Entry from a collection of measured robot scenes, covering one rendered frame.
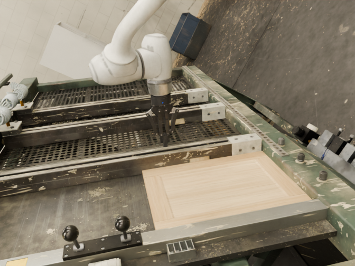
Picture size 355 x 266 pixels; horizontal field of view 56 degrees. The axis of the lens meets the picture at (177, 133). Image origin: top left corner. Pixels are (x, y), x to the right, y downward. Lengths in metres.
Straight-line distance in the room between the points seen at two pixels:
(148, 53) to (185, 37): 4.20
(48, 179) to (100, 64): 0.46
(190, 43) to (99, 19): 1.75
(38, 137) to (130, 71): 0.73
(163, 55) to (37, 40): 5.26
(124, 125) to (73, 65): 3.31
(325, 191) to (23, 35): 5.78
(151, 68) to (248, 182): 0.51
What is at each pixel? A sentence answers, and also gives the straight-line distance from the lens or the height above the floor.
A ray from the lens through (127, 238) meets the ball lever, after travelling 0.91.
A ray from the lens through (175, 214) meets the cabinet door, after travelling 1.04.
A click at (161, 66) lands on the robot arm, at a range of 1.17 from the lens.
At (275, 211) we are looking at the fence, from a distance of 1.01.
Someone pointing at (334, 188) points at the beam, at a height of 0.85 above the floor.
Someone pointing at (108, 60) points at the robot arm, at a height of 1.58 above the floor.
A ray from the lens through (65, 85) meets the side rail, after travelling 2.65.
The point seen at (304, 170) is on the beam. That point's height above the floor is 0.87.
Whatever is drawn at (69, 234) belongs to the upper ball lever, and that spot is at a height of 1.54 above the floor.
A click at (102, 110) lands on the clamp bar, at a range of 1.95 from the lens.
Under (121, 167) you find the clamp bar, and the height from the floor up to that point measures 1.38.
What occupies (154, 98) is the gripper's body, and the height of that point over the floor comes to 1.37.
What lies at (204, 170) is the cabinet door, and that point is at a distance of 1.25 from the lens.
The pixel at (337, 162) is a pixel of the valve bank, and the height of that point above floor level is 0.74.
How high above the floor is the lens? 1.68
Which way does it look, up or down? 21 degrees down
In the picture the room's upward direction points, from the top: 67 degrees counter-clockwise
